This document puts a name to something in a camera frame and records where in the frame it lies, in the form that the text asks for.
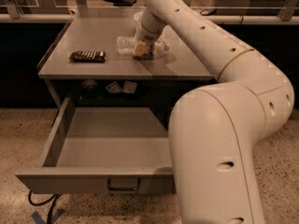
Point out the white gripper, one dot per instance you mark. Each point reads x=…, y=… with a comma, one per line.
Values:
x=146, y=36

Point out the clear plastic water bottle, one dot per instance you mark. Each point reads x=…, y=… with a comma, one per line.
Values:
x=126, y=44

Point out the grey top drawer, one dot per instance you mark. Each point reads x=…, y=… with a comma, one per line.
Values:
x=87, y=146

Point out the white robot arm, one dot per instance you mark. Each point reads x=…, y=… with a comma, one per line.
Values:
x=213, y=129

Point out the white ceramic bowl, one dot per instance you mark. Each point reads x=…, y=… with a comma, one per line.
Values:
x=137, y=18

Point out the white tag right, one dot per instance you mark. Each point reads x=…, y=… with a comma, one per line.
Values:
x=129, y=87

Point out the white tag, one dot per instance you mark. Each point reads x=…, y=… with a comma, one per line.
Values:
x=129, y=87
x=113, y=87

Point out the white tag left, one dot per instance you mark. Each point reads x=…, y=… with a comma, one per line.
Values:
x=113, y=87

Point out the black office chair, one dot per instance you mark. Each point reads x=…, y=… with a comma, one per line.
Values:
x=122, y=3

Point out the dark striped snack bar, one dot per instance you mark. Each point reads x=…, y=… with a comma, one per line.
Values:
x=83, y=56

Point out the round dark knob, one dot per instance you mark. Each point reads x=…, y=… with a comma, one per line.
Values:
x=89, y=85

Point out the glass partition railing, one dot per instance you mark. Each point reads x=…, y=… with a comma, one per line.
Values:
x=283, y=12

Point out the black drawer handle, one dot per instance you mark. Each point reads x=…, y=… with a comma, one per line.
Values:
x=123, y=184

